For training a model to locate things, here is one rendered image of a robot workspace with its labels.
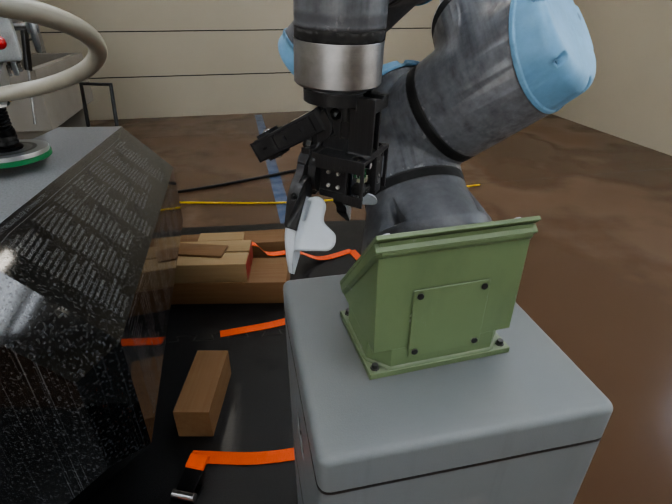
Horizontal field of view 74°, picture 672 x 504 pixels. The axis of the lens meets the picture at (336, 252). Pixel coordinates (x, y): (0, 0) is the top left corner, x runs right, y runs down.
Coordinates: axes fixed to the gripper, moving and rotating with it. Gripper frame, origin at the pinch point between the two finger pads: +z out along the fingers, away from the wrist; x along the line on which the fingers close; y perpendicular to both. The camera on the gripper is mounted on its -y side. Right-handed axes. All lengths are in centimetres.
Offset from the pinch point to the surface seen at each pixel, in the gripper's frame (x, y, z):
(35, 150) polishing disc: 30, -111, 19
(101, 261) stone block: 17, -73, 37
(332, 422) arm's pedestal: -11.4, 8.7, 17.3
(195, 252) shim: 89, -115, 89
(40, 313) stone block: -6, -64, 35
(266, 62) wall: 463, -330, 81
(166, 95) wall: 381, -427, 120
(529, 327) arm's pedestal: 19.5, 28.4, 17.5
